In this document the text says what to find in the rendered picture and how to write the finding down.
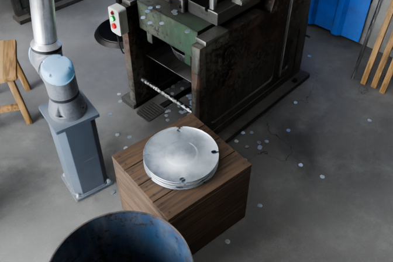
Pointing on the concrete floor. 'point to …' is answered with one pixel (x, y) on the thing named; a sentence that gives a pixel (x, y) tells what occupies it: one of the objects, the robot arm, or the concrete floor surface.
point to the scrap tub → (124, 240)
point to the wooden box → (218, 198)
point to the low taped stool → (13, 71)
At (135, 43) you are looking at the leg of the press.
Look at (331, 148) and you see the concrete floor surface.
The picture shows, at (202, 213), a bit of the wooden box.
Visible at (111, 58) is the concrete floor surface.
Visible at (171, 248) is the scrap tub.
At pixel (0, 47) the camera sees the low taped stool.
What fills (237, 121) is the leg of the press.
